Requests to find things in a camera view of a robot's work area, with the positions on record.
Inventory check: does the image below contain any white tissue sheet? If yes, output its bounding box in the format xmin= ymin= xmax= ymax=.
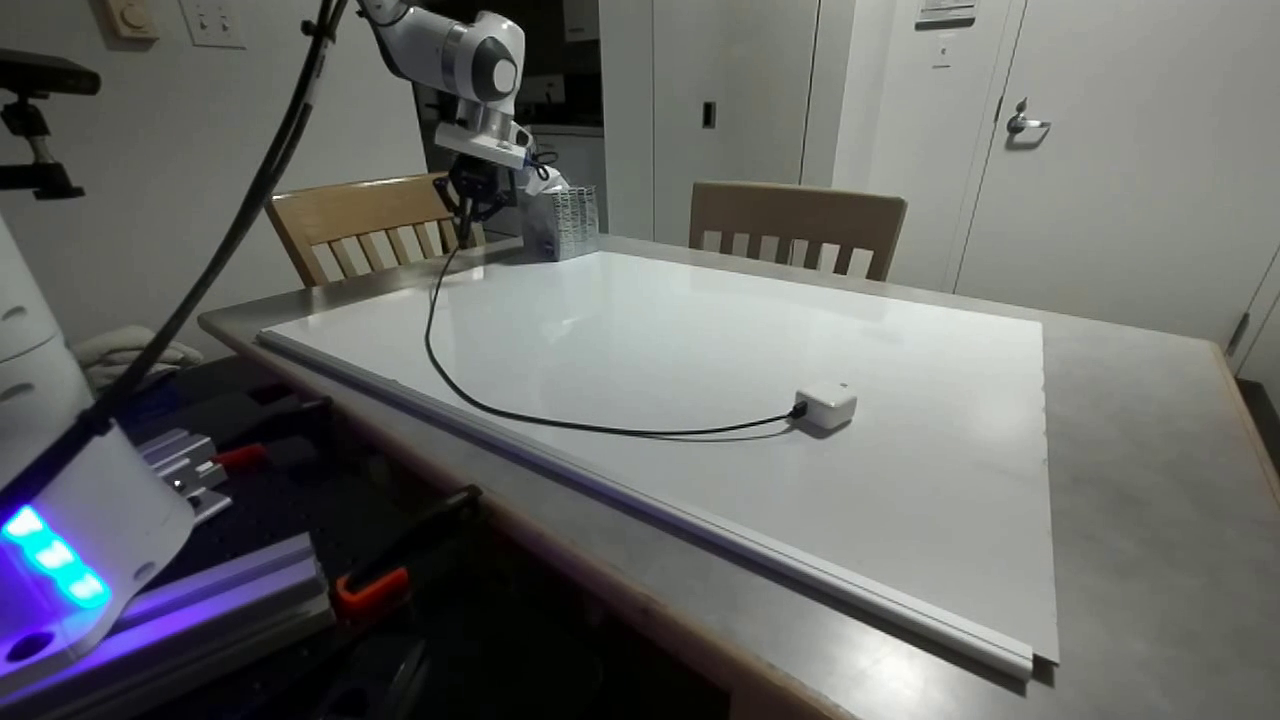
xmin=528 ymin=157 xmax=577 ymax=204

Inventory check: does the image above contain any metal lever door handle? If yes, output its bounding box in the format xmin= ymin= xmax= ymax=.
xmin=1000 ymin=94 xmax=1056 ymax=150

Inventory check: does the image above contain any white wall sign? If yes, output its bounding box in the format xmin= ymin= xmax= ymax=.
xmin=914 ymin=0 xmax=980 ymax=33

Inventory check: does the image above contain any silver metal bracket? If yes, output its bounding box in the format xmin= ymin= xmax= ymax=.
xmin=136 ymin=429 xmax=234 ymax=529

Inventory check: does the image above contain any white whiteboard with aluminium frame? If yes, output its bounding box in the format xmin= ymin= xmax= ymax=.
xmin=256 ymin=245 xmax=1065 ymax=682

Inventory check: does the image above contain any beige round wall thermostat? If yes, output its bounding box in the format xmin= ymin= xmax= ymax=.
xmin=87 ymin=0 xmax=166 ymax=51

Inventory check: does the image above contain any white door with lever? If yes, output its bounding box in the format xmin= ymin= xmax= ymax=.
xmin=951 ymin=0 xmax=1280 ymax=351

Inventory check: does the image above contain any blue-grey tissue box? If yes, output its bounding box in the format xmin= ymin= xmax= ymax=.
xmin=518 ymin=179 xmax=605 ymax=266

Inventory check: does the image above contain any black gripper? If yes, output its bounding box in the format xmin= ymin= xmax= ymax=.
xmin=438 ymin=157 xmax=518 ymax=260

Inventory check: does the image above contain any white cloth bundle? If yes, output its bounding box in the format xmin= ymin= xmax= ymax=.
xmin=74 ymin=323 xmax=207 ymax=394

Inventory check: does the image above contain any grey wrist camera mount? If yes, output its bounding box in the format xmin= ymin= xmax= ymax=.
xmin=432 ymin=116 xmax=541 ymax=177

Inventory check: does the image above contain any orange-handled black clamp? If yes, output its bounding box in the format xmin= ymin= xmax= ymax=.
xmin=328 ymin=483 xmax=489 ymax=623
xmin=218 ymin=394 xmax=334 ymax=472

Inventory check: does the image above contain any thick black robot hose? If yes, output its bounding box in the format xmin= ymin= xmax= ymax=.
xmin=0 ymin=0 xmax=351 ymax=517

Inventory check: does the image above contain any white charger adapter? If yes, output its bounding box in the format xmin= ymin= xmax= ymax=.
xmin=789 ymin=374 xmax=860 ymax=437

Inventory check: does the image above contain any wooden slat-back chair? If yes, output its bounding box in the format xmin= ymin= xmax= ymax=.
xmin=683 ymin=179 xmax=914 ymax=282
xmin=260 ymin=166 xmax=489 ymax=296

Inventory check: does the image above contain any black charger cable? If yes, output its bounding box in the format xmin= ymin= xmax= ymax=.
xmin=419 ymin=236 xmax=813 ymax=440

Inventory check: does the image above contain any black camera on mount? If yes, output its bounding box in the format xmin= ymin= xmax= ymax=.
xmin=0 ymin=46 xmax=103 ymax=204

